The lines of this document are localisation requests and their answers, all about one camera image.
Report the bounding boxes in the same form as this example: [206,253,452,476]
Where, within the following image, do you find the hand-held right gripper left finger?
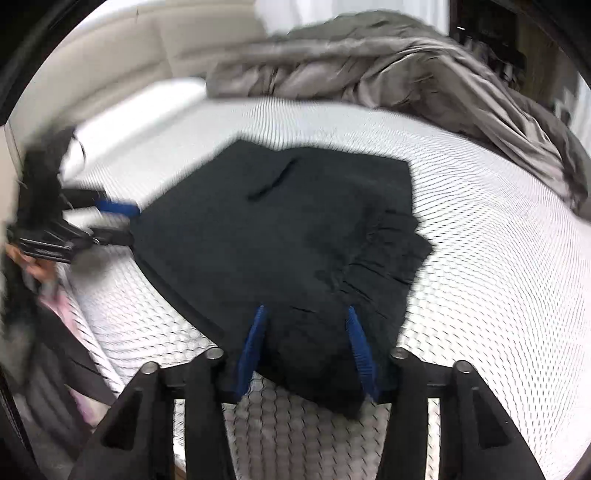
[69,305,271,480]

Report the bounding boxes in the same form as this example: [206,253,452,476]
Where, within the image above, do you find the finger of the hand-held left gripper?
[62,187,142,219]
[69,227,136,251]

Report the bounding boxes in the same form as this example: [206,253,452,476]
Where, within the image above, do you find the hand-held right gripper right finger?
[345,305,549,480]

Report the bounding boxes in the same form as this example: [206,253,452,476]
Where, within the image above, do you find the black pants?
[131,138,435,422]

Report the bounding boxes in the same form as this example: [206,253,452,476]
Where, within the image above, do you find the person's left hand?
[4,244,61,285]

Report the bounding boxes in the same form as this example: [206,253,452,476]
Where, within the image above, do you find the white pillow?
[69,76,209,185]

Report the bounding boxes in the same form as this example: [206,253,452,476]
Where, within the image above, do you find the white patterned mattress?
[60,92,591,480]

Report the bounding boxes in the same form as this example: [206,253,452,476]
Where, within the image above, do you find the beige padded headboard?
[9,0,269,153]

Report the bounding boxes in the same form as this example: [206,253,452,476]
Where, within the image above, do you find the grey duvet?
[205,11,591,219]

